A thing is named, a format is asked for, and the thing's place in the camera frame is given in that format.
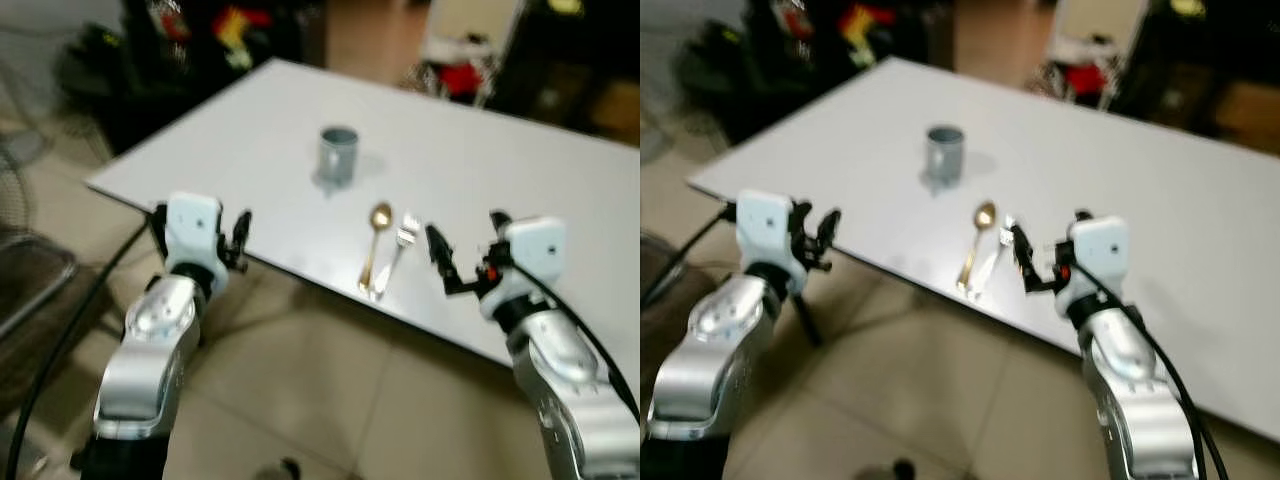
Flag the black shelf unit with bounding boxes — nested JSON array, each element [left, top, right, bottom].
[[490, 0, 641, 136], [1115, 0, 1280, 151]]

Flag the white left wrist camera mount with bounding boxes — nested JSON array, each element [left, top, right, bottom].
[[736, 190, 796, 269], [165, 193, 222, 273]]

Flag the brown cardboard box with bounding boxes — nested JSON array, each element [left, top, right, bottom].
[[1215, 80, 1280, 151], [590, 80, 641, 141]]

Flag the silver fork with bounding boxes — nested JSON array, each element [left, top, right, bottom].
[[968, 215, 1019, 299], [372, 213, 421, 299]]

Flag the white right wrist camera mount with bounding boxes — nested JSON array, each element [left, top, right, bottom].
[[480, 217, 566, 321], [1062, 215, 1131, 321]]

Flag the gold spoon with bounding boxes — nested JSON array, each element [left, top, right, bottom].
[[956, 202, 998, 291], [358, 203, 394, 293]]

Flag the red cloth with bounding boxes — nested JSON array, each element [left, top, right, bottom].
[[440, 62, 491, 101], [1060, 62, 1111, 99]]

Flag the red and yellow toy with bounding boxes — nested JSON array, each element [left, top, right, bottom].
[[215, 5, 271, 71], [840, 3, 896, 66]]

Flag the black table leg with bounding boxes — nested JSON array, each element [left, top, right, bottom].
[[795, 295, 824, 348]]

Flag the white cart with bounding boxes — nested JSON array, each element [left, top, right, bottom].
[[1045, 0, 1151, 101], [420, 0, 526, 101]]

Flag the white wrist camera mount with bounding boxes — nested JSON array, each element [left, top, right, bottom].
[[480, 217, 566, 321], [736, 190, 796, 269], [165, 193, 222, 273], [1062, 215, 1131, 321]]

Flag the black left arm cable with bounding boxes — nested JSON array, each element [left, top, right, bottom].
[[640, 203, 741, 306], [3, 205, 169, 480]]

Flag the grey mug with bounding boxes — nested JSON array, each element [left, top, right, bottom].
[[318, 126, 359, 191], [924, 124, 966, 191]]

